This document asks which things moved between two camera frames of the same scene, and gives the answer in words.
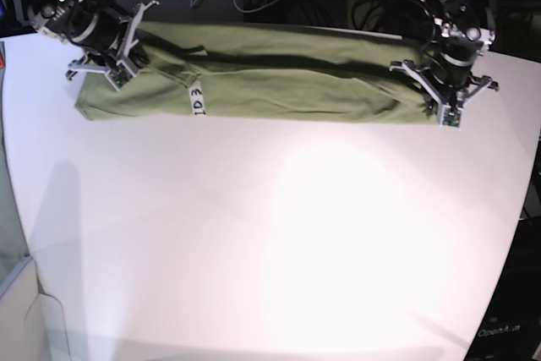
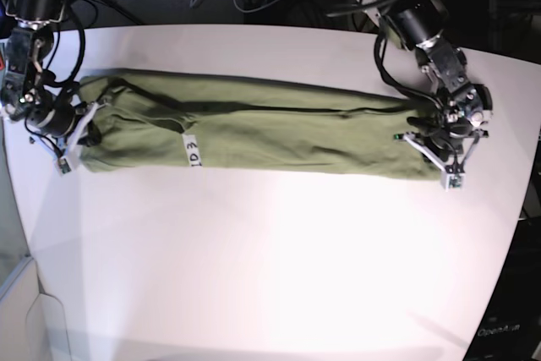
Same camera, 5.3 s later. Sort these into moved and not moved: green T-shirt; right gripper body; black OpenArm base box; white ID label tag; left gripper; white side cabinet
Moved: right gripper body; white ID label tag; green T-shirt; left gripper
Not moved: white side cabinet; black OpenArm base box
